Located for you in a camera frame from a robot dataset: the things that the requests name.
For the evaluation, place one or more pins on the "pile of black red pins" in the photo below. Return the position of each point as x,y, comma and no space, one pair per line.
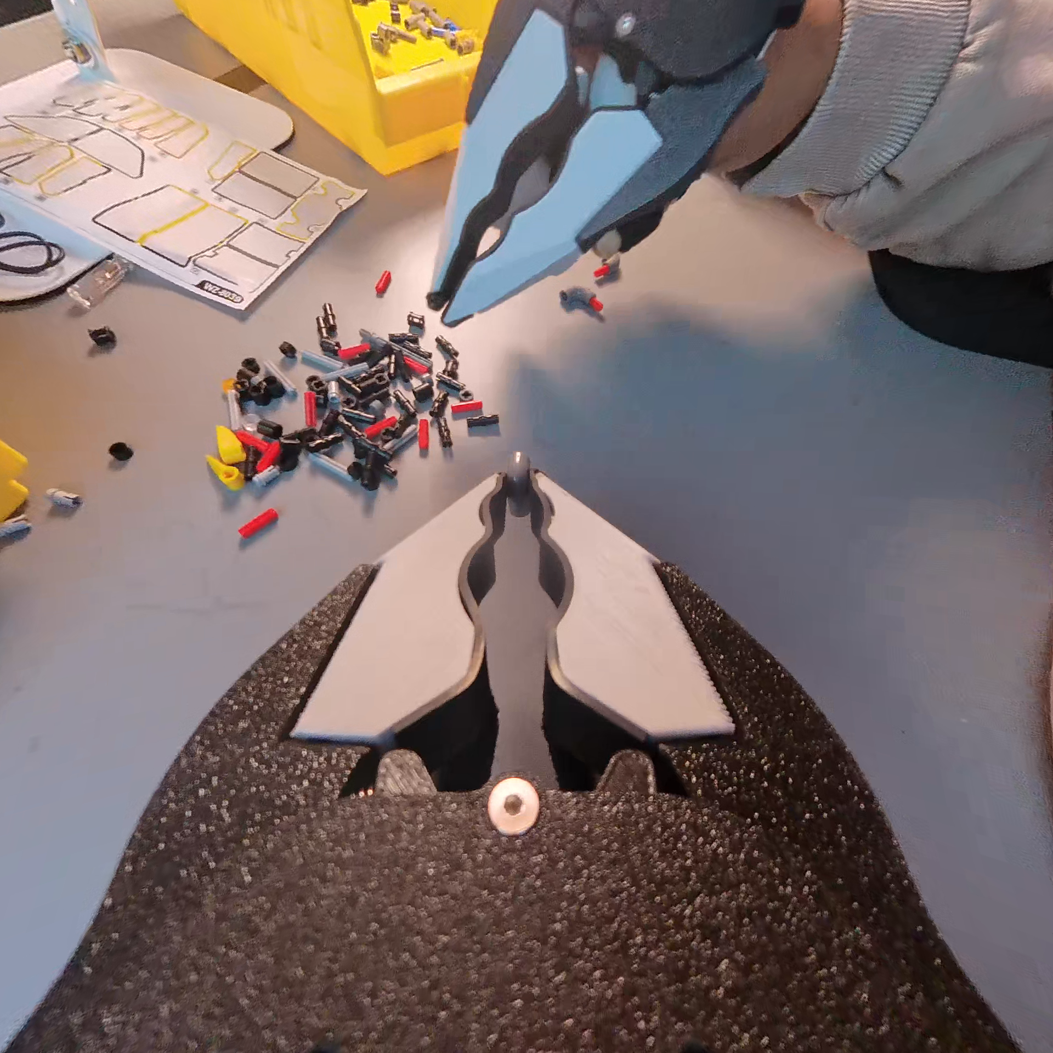
370,395

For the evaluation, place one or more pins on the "grey desk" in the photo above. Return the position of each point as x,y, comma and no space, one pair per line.
781,452

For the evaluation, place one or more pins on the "red axle pin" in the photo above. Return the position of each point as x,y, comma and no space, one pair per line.
257,522

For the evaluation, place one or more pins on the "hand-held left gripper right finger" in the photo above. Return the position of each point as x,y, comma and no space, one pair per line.
633,650

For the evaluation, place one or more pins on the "white sticker sheet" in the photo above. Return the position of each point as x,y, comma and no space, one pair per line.
164,189

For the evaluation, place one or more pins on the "white lamp base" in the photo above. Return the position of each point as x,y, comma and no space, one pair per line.
247,107

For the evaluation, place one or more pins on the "small grey pin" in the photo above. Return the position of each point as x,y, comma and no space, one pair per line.
62,498
12,526

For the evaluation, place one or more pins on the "clear rod orange tip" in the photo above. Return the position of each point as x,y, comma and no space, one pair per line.
234,407

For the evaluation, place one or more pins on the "person's right forearm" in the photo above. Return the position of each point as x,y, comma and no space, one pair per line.
929,132

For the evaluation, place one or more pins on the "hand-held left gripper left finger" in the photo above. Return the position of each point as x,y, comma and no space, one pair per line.
387,650

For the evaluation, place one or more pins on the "scattered blue grey brick pins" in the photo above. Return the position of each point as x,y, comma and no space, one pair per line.
419,25

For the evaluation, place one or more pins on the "black chair armrest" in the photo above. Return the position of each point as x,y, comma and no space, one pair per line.
971,312

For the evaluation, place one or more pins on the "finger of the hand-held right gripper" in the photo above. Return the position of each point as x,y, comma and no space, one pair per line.
510,107
576,189

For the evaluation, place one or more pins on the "dark grey elbow connector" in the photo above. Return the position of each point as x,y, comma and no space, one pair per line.
517,475

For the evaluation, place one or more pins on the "yellow storage bin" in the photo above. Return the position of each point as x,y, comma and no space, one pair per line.
10,481
329,74

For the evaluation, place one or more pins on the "person's right hand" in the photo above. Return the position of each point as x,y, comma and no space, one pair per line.
798,74

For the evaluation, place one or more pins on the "grey bent rod red caps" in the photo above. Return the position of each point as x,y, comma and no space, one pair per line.
576,298
603,268

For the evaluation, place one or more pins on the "black connector piece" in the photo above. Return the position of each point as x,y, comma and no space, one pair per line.
100,336

